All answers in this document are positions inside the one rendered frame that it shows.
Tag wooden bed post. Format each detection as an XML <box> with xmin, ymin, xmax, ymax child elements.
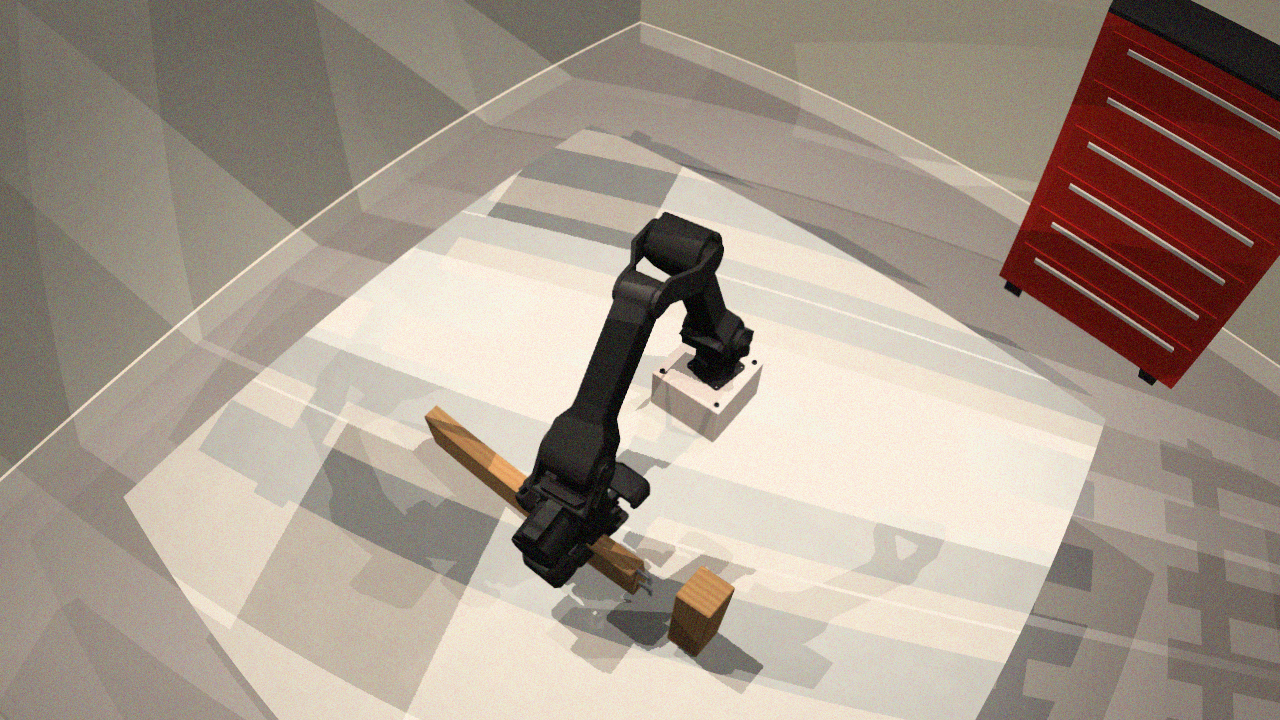
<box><xmin>667</xmin><ymin>566</ymin><xmax>735</xmax><ymax>657</ymax></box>

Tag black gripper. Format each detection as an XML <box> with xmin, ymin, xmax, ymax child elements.
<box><xmin>522</xmin><ymin>462</ymin><xmax>652</xmax><ymax>588</ymax></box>

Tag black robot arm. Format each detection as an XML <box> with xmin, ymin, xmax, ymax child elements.
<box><xmin>511</xmin><ymin>211</ymin><xmax>754</xmax><ymax>568</ymax></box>

